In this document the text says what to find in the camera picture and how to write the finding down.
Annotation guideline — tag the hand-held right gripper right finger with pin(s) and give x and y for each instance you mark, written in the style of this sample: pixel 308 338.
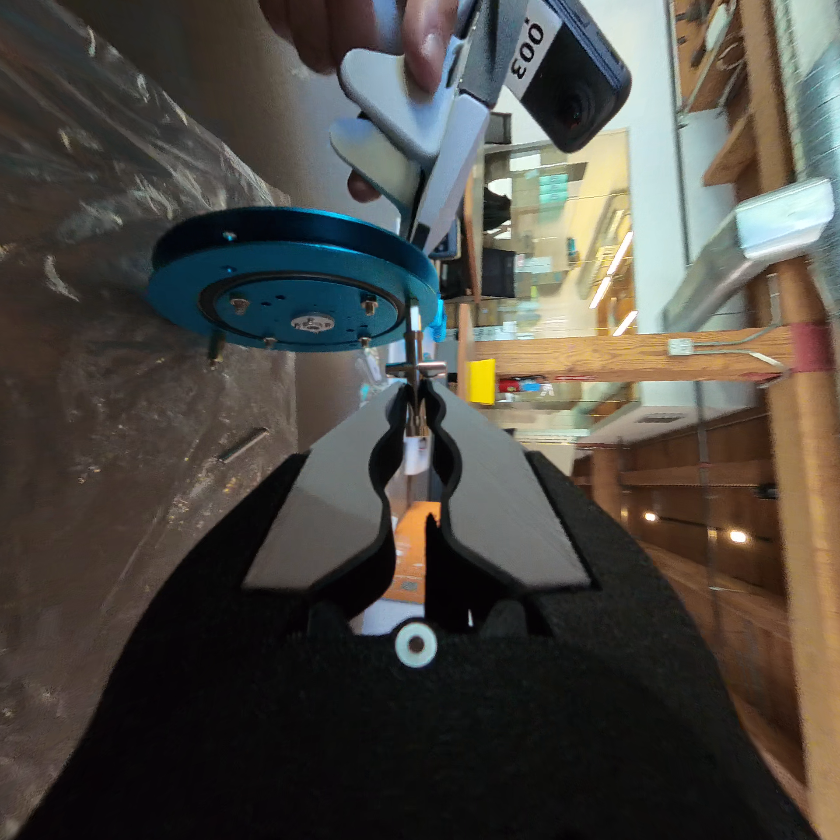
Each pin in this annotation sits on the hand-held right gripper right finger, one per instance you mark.
pixel 518 525

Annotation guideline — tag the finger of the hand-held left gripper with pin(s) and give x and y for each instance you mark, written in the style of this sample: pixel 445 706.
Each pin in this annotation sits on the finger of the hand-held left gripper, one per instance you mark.
pixel 456 151

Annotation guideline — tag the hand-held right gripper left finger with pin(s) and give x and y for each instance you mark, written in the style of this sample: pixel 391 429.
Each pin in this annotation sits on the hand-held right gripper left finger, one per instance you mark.
pixel 315 525

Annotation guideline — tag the metal cross socket wrench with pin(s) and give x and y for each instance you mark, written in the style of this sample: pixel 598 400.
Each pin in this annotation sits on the metal cross socket wrench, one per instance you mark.
pixel 415 341

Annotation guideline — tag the teal round turntable base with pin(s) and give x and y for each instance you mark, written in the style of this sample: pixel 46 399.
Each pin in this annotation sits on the teal round turntable base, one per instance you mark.
pixel 190 295

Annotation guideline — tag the person's left hand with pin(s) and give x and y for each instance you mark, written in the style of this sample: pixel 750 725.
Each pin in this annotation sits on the person's left hand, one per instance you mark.
pixel 308 26

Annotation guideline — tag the orange cardboard box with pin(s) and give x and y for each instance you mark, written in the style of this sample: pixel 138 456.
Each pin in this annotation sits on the orange cardboard box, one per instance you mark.
pixel 410 544

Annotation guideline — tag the long loose brass standoff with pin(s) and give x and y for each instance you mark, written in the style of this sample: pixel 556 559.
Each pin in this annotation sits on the long loose brass standoff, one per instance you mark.
pixel 243 446

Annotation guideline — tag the yellow board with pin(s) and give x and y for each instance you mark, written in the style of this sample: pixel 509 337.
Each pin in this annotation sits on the yellow board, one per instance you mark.
pixel 483 380

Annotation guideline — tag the large clear plastic bag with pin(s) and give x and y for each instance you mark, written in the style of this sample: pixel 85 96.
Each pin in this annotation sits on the large clear plastic bag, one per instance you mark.
pixel 98 197

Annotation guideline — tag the metal air duct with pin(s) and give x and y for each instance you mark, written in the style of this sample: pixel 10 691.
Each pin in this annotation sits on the metal air duct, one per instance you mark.
pixel 774 223

